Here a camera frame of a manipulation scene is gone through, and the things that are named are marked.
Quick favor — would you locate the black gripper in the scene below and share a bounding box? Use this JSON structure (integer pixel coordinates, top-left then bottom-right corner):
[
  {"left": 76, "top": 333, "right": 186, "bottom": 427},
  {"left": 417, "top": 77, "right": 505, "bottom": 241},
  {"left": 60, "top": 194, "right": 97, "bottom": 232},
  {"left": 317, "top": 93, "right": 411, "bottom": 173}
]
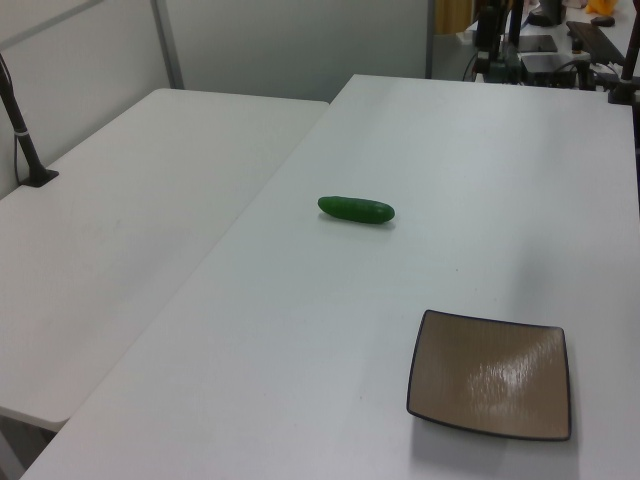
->
[{"left": 474, "top": 5, "right": 503, "bottom": 74}]

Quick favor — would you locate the green cucumber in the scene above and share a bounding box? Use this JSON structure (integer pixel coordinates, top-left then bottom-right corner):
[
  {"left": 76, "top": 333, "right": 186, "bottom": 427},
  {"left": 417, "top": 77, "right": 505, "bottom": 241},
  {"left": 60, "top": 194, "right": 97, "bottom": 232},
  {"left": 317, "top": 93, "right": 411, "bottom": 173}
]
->
[{"left": 317, "top": 195, "right": 397, "bottom": 227}]

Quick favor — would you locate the square brown ceramic plate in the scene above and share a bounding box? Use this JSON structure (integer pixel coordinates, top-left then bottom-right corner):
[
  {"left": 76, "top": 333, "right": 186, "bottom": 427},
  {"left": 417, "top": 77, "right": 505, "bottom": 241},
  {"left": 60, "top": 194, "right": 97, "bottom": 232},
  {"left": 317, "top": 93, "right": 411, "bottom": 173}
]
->
[{"left": 406, "top": 308, "right": 573, "bottom": 443}]

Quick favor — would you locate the thin black upright pole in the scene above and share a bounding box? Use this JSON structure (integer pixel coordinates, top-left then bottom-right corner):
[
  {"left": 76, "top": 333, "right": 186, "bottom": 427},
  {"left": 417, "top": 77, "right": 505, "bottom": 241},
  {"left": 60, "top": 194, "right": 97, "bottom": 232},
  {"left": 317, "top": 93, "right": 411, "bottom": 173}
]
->
[{"left": 508, "top": 0, "right": 524, "bottom": 51}]

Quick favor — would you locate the yellow curtain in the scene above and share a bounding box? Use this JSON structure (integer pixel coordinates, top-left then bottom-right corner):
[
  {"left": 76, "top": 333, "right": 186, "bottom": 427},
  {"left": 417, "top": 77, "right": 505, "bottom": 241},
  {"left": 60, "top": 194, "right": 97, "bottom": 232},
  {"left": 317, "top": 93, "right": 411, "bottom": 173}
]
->
[{"left": 433, "top": 0, "right": 474, "bottom": 36}]

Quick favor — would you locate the silver electronics box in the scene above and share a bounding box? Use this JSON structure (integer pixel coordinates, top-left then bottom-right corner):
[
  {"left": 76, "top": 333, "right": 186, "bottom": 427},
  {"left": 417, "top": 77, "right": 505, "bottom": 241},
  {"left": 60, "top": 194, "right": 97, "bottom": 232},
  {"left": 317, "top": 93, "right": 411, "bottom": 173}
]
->
[{"left": 519, "top": 52, "right": 577, "bottom": 77}]

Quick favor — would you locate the black keyboard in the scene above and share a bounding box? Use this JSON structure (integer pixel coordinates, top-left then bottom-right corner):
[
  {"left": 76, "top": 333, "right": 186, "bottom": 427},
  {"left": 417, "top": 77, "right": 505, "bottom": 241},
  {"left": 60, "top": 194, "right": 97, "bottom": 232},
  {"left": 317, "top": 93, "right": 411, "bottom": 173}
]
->
[{"left": 566, "top": 20, "right": 625, "bottom": 64}]

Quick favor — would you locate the black pole with clamp base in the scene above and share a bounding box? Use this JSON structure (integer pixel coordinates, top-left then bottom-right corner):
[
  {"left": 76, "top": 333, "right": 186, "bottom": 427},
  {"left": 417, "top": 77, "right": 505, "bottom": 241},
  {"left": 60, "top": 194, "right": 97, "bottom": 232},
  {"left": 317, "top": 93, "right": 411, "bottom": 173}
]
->
[{"left": 607, "top": 43, "right": 640, "bottom": 106}]

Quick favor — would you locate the white folding side table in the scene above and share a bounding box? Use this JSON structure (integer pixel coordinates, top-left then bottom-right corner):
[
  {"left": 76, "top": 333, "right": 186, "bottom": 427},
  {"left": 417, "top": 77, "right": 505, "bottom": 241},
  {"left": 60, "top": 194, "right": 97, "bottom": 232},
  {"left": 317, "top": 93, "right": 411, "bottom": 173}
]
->
[{"left": 0, "top": 88, "right": 330, "bottom": 434}]

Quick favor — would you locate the grey partition frame post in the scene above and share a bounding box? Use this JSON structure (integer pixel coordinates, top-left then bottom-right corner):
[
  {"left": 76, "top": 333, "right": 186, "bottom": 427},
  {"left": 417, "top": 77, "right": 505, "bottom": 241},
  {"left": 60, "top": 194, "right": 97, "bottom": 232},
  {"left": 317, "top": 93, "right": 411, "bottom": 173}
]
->
[{"left": 149, "top": 0, "right": 185, "bottom": 90}]

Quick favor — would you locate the black camera stand pole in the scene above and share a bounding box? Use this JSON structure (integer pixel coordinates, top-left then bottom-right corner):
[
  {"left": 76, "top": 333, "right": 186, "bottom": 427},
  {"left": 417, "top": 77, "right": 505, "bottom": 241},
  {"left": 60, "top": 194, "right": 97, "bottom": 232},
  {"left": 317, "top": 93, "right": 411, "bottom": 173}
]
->
[{"left": 0, "top": 52, "right": 60, "bottom": 188}]

